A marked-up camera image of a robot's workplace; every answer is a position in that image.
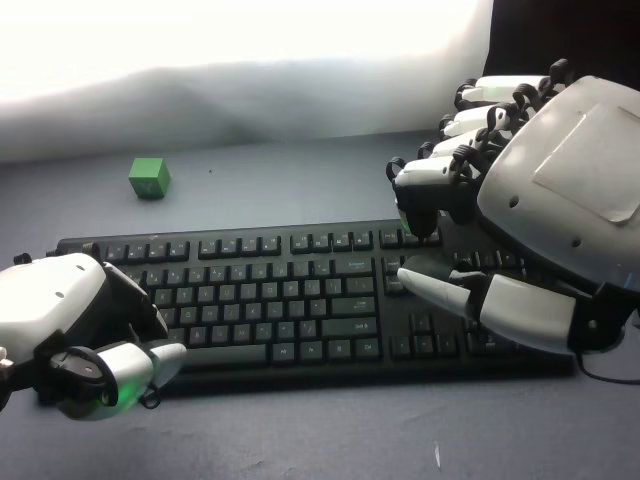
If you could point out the white backdrop cloth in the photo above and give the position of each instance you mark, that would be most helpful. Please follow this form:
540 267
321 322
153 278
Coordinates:
250 90

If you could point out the green cube block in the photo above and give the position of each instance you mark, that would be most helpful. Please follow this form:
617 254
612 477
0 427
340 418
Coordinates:
147 177

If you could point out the black background panel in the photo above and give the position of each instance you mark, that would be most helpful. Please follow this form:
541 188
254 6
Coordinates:
575 30

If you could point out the black computer keyboard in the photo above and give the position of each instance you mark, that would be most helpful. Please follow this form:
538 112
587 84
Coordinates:
300 300

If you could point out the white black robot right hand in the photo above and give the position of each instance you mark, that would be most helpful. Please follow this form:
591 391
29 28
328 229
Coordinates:
550 200

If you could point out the grey table cloth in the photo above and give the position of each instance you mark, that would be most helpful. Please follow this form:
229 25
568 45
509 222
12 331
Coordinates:
350 440

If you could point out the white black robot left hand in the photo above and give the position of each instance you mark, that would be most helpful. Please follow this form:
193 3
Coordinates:
45 300

